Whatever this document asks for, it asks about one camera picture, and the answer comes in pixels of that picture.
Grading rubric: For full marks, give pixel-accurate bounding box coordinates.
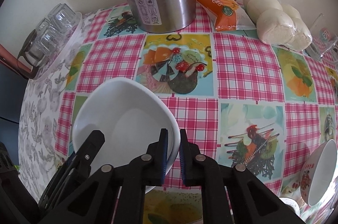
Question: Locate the white square MAX bowl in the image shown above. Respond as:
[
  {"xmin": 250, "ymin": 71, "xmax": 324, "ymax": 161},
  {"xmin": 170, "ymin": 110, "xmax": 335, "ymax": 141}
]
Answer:
[{"xmin": 72, "ymin": 77, "xmax": 180, "ymax": 174}]

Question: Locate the grey floral white cloth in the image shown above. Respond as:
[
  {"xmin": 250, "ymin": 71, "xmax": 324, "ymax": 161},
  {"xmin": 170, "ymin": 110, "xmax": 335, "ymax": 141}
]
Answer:
[{"xmin": 18, "ymin": 13, "xmax": 96, "ymax": 202}]

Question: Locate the checkered picture tablecloth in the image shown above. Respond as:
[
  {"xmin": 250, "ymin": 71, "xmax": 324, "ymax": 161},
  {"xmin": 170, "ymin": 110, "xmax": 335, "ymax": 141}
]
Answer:
[{"xmin": 55, "ymin": 4, "xmax": 337, "ymax": 223}]

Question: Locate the round white floral tray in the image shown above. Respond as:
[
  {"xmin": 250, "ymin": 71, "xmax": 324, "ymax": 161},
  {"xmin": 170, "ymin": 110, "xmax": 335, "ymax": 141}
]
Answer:
[{"xmin": 33, "ymin": 12, "xmax": 83, "ymax": 81}]

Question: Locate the white floral small bowl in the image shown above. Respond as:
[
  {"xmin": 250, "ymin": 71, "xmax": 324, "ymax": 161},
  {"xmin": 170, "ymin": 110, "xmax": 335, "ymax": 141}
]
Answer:
[{"xmin": 279, "ymin": 197, "xmax": 300, "ymax": 216}]

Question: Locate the clear drinking glass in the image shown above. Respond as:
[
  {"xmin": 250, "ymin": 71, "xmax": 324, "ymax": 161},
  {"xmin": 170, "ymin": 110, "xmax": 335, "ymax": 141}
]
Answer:
[
  {"xmin": 48, "ymin": 3, "xmax": 79, "ymax": 33},
  {"xmin": 35, "ymin": 18, "xmax": 64, "ymax": 61}
]

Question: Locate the strawberry pattern ceramic bowl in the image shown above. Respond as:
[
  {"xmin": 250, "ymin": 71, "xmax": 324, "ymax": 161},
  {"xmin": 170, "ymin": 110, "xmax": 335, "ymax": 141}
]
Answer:
[{"xmin": 300, "ymin": 139, "xmax": 337, "ymax": 206}]

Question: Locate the orange snack packet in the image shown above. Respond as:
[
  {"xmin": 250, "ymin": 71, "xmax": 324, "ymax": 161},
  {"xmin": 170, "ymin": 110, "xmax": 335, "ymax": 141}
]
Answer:
[{"xmin": 196, "ymin": 0, "xmax": 256, "ymax": 32}]

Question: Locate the bag of white buns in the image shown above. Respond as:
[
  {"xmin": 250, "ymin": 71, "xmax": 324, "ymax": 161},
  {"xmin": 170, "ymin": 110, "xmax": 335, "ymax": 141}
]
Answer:
[{"xmin": 243, "ymin": 0, "xmax": 313, "ymax": 52}]

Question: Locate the clear acrylic heart stand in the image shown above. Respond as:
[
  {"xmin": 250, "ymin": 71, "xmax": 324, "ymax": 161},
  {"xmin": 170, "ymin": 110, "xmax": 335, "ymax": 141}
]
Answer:
[{"xmin": 305, "ymin": 13, "xmax": 337, "ymax": 65}]

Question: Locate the glass teapot black handle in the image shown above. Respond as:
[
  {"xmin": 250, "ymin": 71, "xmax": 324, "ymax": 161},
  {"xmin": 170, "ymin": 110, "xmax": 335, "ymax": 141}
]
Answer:
[{"xmin": 16, "ymin": 29, "xmax": 49, "ymax": 79}]

